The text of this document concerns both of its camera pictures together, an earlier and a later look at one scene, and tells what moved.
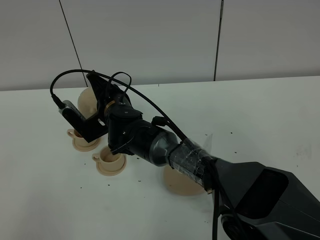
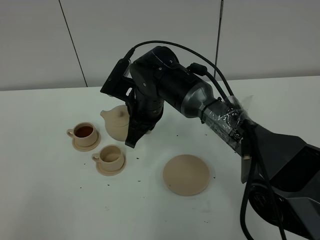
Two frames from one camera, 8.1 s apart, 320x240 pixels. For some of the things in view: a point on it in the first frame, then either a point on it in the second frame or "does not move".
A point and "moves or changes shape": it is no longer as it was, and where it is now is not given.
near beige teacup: (108, 161) does not move
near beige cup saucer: (109, 173) does not move
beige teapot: (87, 103) moves or changes shape
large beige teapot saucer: (181, 183) does not move
